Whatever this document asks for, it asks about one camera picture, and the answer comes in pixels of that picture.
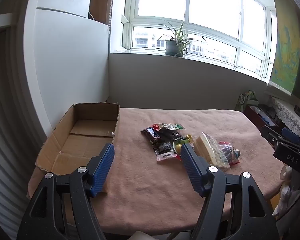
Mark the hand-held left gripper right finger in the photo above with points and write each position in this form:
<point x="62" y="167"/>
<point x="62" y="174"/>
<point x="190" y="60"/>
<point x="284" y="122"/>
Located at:
<point x="190" y="165"/>

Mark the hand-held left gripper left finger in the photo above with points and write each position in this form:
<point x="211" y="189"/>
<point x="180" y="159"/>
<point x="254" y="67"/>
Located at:
<point x="105" y="165"/>

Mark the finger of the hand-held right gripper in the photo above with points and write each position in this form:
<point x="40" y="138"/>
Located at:
<point x="272" y="136"/>
<point x="291" y="135"/>

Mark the pink candy packet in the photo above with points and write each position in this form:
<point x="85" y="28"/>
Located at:
<point x="168" y="156"/>

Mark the beige cracker packet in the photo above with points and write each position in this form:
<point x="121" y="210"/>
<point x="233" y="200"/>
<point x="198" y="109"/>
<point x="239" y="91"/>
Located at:
<point x="210" y="150"/>

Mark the cardboard box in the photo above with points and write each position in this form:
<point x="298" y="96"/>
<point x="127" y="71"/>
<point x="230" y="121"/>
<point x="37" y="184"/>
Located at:
<point x="77" y="140"/>

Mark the clear bag with red seal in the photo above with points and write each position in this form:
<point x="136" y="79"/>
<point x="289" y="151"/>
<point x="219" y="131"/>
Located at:
<point x="228" y="151"/>

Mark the person's right hand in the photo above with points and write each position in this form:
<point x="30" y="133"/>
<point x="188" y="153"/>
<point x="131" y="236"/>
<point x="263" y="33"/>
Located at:
<point x="284" y="190"/>

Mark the white lace cloth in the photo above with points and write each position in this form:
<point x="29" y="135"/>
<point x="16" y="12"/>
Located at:
<point x="287" y="115"/>

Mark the pale green candy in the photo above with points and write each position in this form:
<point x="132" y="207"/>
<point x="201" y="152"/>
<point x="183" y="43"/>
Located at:
<point x="178" y="148"/>

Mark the dark wooden cabinet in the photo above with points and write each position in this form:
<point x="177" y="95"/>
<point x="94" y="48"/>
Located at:
<point x="258" y="116"/>

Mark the small black snack packet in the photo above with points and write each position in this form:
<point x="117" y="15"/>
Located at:
<point x="163" y="147"/>

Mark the dark brown snack packet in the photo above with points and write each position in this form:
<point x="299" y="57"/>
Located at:
<point x="172" y="135"/>

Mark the silver green snack packet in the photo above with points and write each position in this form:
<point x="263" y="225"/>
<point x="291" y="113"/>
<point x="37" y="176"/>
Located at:
<point x="168" y="125"/>

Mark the green printed box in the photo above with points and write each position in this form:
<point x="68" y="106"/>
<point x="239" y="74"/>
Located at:
<point x="246" y="99"/>

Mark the brown chocolate bar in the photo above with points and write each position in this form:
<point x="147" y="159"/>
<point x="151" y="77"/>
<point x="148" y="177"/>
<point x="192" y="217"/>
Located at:
<point x="152" y="134"/>

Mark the white cabinet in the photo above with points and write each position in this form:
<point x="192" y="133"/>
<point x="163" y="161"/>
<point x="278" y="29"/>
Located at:
<point x="70" y="62"/>

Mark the potted spider plant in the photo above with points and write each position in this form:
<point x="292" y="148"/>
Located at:
<point x="173" y="46"/>

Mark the white framed window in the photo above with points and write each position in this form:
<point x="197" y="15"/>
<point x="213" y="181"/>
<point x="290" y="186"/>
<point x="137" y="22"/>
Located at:
<point x="190" y="17"/>

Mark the wall map poster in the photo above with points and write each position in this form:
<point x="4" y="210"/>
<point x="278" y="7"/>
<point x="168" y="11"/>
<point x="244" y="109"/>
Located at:
<point x="287" y="50"/>

